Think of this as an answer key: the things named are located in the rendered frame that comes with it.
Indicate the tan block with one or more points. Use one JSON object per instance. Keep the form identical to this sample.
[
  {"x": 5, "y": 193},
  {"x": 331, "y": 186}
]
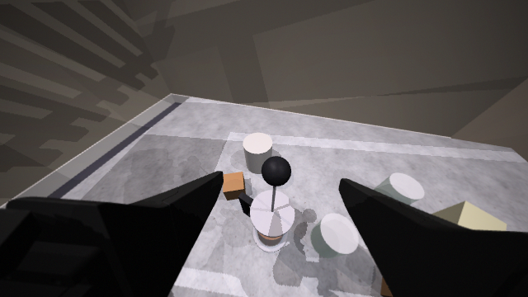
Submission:
[
  {"x": 385, "y": 292},
  {"x": 233, "y": 185}
]

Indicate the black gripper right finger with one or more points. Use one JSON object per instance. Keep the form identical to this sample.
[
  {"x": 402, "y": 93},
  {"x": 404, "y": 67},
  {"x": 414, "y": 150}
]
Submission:
[{"x": 421, "y": 255}]

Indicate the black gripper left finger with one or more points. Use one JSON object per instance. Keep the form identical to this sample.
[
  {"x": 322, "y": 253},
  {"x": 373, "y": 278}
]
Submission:
[{"x": 146, "y": 242}]

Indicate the clear glass french press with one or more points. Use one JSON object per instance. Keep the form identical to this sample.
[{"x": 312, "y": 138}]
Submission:
[{"x": 272, "y": 212}]

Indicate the beige rectangular block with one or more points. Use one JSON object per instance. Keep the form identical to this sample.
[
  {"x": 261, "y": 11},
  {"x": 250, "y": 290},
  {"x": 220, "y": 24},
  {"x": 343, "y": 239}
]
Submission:
[{"x": 471, "y": 217}]

